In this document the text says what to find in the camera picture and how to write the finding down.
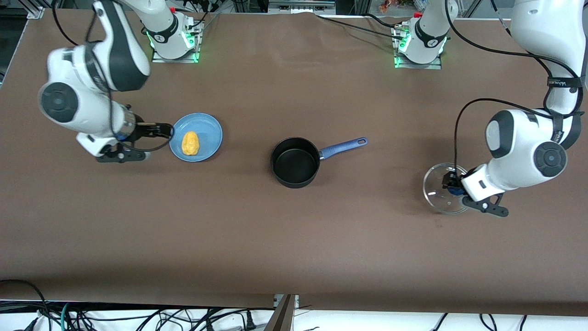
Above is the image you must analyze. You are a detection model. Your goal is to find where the glass lid with blue knob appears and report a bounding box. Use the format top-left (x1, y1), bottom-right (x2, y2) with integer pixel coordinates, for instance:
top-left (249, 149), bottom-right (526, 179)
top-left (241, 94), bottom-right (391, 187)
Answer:
top-left (422, 163), bottom-right (470, 216)

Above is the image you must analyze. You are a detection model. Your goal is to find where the yellow potato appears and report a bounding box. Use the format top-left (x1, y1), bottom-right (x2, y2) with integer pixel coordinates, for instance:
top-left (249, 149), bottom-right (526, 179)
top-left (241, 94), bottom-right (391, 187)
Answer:
top-left (181, 131), bottom-right (200, 156)

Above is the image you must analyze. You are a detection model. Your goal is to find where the blue round plate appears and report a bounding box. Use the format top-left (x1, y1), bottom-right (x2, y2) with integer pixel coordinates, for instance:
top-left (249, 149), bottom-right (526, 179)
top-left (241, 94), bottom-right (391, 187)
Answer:
top-left (169, 113), bottom-right (223, 163)

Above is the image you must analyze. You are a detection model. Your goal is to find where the brown paper table cover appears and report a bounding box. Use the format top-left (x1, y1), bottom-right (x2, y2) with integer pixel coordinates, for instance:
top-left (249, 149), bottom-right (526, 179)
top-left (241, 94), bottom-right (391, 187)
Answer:
top-left (0, 8), bottom-right (588, 318)

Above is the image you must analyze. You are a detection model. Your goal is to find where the grey metal device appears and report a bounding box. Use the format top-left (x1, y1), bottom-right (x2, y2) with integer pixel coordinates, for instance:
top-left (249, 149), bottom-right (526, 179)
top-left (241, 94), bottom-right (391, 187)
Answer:
top-left (268, 0), bottom-right (337, 15)

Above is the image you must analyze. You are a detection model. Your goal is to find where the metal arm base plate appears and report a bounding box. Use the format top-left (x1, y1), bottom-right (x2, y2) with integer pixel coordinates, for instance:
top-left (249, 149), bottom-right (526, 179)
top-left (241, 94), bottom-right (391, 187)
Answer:
top-left (393, 23), bottom-right (443, 70)
top-left (151, 17), bottom-right (204, 64)

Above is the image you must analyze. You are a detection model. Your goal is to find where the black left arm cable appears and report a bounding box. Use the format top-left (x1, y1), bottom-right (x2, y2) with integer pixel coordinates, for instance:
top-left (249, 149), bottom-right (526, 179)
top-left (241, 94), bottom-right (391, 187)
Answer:
top-left (445, 0), bottom-right (585, 184)

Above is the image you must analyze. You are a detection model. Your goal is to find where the black pot with blue handle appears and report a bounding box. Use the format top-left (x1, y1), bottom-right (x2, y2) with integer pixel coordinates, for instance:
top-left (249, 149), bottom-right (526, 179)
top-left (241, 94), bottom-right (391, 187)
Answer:
top-left (270, 137), bottom-right (369, 189)

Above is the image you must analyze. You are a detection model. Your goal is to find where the black looped floor cable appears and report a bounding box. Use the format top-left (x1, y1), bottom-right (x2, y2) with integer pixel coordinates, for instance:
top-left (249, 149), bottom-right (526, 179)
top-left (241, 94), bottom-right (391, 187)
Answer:
top-left (0, 279), bottom-right (52, 331)

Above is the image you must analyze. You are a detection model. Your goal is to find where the black cable on table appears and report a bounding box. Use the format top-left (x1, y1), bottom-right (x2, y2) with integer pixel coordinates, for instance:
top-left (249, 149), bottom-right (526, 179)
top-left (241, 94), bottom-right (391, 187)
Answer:
top-left (316, 13), bottom-right (405, 41)

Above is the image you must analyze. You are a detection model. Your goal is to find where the aluminium profile post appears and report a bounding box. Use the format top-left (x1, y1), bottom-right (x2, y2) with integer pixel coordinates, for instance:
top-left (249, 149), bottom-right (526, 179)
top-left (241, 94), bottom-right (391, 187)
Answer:
top-left (263, 294), bottom-right (300, 331)

